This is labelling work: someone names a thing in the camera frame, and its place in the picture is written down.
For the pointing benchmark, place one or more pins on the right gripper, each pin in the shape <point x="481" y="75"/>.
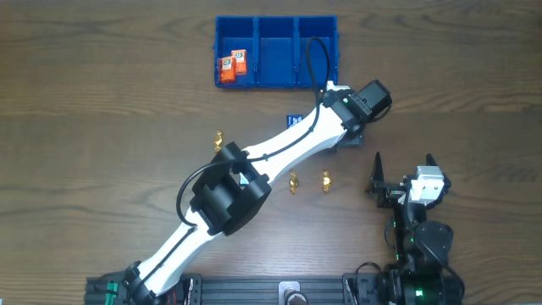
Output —
<point x="387" y="195"/>

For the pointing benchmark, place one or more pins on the gold candy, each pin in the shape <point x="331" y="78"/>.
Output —
<point x="293" y="182"/>
<point x="326" y="181"/>
<point x="218" y="140"/>

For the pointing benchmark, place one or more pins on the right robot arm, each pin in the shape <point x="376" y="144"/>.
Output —
<point x="432" y="241"/>

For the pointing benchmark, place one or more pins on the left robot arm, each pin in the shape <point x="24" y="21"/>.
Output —
<point x="296" y="144"/>

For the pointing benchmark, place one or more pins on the blue tray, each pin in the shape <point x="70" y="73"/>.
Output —
<point x="275" y="55"/>

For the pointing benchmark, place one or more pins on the orange candy box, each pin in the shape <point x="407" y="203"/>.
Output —
<point x="227" y="70"/>
<point x="239" y="61"/>

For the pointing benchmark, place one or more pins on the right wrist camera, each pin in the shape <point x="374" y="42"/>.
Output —
<point x="427" y="184"/>

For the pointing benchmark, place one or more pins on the mounting rail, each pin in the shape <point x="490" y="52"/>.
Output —
<point x="245" y="290"/>

